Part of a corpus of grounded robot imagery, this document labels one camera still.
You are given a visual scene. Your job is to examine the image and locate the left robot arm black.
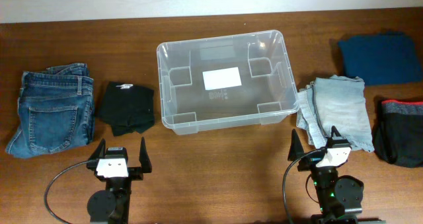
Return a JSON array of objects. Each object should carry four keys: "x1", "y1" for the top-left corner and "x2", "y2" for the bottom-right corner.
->
[{"x1": 87, "y1": 139, "x2": 152, "y2": 224}]

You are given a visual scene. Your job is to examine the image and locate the folded black garment white logo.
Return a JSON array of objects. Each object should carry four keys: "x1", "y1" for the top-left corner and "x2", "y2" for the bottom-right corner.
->
[{"x1": 96, "y1": 81, "x2": 155, "y2": 137}]

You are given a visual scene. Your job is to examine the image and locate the teal blue shirt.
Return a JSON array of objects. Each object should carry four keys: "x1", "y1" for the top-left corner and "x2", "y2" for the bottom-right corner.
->
[{"x1": 338, "y1": 33, "x2": 422, "y2": 86}]

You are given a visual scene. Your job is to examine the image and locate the clear plastic storage bin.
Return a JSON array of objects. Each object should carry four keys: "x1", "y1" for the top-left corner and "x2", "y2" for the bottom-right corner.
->
[{"x1": 157, "y1": 30, "x2": 299, "y2": 135}]

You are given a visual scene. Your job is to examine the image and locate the light blue jeans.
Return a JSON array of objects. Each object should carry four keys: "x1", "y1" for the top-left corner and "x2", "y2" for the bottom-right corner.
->
[{"x1": 297, "y1": 75, "x2": 375, "y2": 153}]

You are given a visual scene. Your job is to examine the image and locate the black shorts red grey waistband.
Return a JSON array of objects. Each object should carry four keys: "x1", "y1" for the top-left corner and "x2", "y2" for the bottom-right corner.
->
[{"x1": 373, "y1": 100, "x2": 422, "y2": 168}]

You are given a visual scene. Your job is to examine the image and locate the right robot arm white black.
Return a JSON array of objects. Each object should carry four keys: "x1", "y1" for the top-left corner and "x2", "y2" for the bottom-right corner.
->
[{"x1": 282, "y1": 126, "x2": 364, "y2": 224}]

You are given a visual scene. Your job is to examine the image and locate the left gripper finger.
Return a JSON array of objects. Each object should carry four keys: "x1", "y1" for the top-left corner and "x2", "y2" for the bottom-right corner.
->
[
  {"x1": 139, "y1": 137, "x2": 152, "y2": 173},
  {"x1": 89, "y1": 139, "x2": 106, "y2": 161}
]

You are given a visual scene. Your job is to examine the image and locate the white label in bin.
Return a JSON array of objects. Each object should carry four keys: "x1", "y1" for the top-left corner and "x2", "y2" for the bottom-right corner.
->
[{"x1": 202, "y1": 67, "x2": 242, "y2": 91}]

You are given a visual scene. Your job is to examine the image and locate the folded dark blue jeans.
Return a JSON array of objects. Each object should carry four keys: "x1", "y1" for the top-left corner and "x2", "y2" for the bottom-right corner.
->
[{"x1": 5, "y1": 63, "x2": 95, "y2": 159}]

